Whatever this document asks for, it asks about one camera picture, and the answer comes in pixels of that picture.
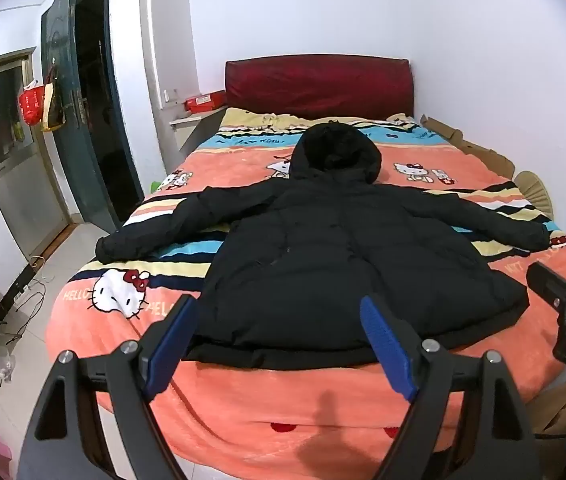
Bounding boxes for red plastic bag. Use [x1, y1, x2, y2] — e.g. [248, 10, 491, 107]
[18, 81, 46, 127]

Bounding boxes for grey metal glazed door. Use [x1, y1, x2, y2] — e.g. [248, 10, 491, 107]
[0, 47, 71, 263]

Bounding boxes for black hooded puffer jacket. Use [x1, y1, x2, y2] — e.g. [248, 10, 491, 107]
[95, 122, 551, 370]

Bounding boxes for orange cartoon printed blanket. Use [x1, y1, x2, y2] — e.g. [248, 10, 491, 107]
[45, 106, 566, 480]

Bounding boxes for tan woven fan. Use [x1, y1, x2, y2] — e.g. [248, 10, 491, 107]
[512, 170, 554, 221]

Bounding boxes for dark red bed headboard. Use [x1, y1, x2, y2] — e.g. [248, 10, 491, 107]
[225, 54, 415, 122]

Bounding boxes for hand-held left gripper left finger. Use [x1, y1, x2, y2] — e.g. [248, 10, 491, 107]
[17, 294, 198, 480]

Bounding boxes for red flat box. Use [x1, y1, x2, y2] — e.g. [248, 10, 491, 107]
[184, 90, 227, 114]

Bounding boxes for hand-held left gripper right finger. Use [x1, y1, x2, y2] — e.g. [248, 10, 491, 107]
[359, 296, 536, 480]

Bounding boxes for white floor cable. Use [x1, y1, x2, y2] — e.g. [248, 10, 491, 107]
[10, 256, 48, 336]

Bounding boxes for white bedside shelf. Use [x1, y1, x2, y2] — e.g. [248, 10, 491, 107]
[170, 107, 226, 156]

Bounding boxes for yellow brown bag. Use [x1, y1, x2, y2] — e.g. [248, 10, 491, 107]
[40, 62, 67, 133]

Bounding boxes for brown cardboard sheet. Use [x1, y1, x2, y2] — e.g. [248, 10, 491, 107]
[420, 116, 516, 178]

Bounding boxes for dark green door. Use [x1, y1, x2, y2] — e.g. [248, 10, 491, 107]
[40, 0, 122, 233]

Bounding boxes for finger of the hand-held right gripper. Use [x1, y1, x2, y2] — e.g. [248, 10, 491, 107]
[526, 261, 566, 312]

